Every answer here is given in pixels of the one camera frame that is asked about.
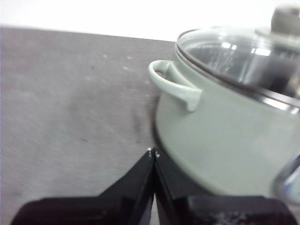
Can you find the glass lid with green knob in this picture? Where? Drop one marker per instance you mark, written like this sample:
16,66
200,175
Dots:
234,58

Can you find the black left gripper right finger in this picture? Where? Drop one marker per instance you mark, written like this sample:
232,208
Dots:
199,211

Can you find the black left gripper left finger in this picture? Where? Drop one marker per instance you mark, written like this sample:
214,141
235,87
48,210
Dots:
105,211

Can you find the pale green electric cooking pot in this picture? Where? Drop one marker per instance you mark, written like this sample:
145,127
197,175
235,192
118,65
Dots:
222,140

